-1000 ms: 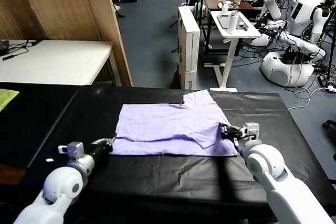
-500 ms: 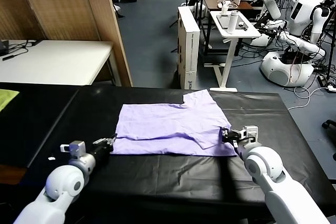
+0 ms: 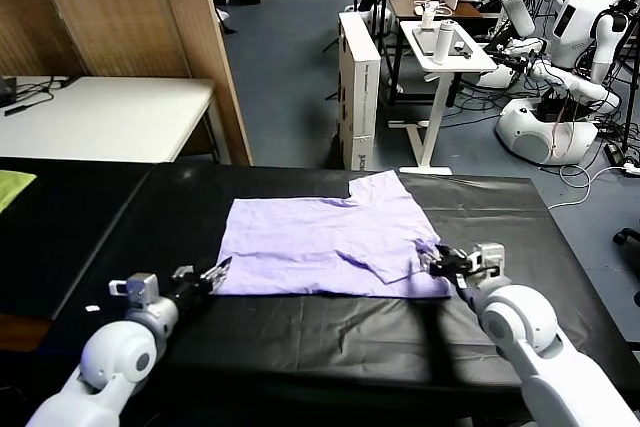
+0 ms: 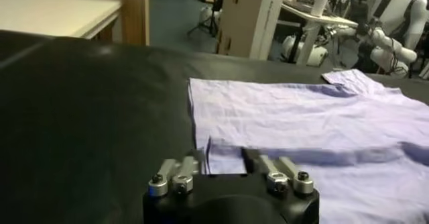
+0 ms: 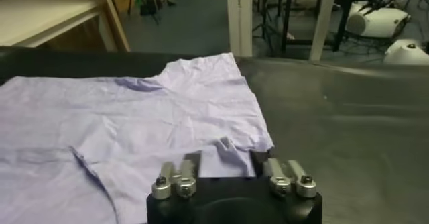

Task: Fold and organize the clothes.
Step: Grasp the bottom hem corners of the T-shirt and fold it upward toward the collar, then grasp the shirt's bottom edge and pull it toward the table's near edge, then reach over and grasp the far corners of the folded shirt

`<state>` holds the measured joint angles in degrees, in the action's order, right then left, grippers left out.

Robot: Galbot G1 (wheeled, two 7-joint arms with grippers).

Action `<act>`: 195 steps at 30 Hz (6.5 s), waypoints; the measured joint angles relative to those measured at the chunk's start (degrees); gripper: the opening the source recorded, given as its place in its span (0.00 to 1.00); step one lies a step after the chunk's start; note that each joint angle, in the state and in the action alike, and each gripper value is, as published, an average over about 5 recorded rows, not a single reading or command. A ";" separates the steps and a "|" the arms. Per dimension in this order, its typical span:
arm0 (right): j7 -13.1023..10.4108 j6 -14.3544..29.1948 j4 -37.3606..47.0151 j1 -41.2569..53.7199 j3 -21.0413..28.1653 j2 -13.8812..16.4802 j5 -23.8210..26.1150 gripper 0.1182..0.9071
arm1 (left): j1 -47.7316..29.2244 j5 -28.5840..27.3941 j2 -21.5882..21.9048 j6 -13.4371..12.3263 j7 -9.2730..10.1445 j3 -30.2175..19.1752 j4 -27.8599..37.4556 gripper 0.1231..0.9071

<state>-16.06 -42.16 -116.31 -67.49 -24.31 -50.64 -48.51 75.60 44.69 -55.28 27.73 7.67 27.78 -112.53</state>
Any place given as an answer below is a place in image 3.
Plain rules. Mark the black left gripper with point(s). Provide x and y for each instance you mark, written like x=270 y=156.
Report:
x=192 y=287

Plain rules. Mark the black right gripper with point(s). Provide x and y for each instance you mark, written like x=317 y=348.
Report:
x=455 y=264

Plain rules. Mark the lilac t-shirt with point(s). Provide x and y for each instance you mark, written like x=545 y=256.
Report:
x=310 y=242

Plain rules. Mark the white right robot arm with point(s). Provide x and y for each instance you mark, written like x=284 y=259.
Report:
x=520 y=322

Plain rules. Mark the white humanoid robot raised arm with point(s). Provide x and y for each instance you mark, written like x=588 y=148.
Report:
x=520 y=12

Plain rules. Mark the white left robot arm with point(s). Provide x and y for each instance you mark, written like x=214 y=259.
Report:
x=115 y=362

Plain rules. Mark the large black table cover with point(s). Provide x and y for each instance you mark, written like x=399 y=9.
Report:
x=510 y=197

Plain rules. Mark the white standing desk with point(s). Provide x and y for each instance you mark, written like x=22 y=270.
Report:
x=435 y=112

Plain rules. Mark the small black table cover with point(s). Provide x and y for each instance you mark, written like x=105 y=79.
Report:
x=50 y=227

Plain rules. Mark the tall white cardboard box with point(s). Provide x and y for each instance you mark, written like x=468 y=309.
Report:
x=360 y=87

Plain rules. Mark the white table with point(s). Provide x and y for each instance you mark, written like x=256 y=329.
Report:
x=110 y=117

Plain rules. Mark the black chair base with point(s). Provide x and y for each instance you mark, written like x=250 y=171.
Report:
x=627 y=237

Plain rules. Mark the small black device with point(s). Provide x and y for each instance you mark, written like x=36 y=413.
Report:
x=462 y=49

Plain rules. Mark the white bottle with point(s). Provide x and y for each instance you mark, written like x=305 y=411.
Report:
x=442 y=44

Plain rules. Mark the grey tablet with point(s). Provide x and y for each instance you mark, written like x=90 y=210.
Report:
x=425 y=42

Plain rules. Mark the green cloth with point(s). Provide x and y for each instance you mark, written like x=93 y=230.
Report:
x=12 y=187

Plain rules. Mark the white desktop stand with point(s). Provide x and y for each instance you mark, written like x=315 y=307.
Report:
x=427 y=14

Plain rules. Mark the black tripod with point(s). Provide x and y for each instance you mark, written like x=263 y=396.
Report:
x=629 y=97

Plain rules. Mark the brown desk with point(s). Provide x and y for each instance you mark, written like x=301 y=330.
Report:
x=407 y=2

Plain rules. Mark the white humanoid robot with base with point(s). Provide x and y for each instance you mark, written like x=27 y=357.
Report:
x=572 y=27

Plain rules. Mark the wooden partition screen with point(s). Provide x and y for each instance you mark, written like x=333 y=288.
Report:
x=125 y=12

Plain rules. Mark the black box on white table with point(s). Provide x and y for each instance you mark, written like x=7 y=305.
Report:
x=7 y=89

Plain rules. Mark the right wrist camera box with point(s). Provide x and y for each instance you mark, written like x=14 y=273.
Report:
x=490 y=257

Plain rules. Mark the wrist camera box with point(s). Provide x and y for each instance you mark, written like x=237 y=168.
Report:
x=490 y=257
x=142 y=287

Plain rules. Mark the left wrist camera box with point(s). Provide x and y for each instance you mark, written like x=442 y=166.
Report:
x=142 y=287

